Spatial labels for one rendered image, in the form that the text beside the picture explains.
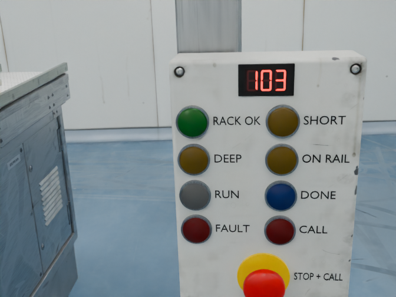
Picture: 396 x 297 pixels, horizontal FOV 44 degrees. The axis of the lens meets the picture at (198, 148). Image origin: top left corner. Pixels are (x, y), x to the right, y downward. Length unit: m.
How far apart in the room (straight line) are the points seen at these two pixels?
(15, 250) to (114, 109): 2.56
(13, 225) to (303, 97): 1.38
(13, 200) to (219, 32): 1.31
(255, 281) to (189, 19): 0.26
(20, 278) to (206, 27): 1.43
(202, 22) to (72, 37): 3.64
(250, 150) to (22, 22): 3.82
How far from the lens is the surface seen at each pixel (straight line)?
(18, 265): 1.78
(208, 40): 0.49
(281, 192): 0.46
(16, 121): 1.61
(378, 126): 4.37
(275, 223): 0.47
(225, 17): 0.49
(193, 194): 0.46
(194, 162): 0.45
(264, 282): 0.48
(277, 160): 0.45
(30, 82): 1.70
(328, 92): 0.44
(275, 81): 0.43
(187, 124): 0.44
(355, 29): 4.15
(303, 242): 0.49
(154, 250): 2.51
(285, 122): 0.44
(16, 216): 1.73
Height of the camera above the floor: 1.28
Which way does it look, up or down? 19 degrees down
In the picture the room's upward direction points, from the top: 2 degrees counter-clockwise
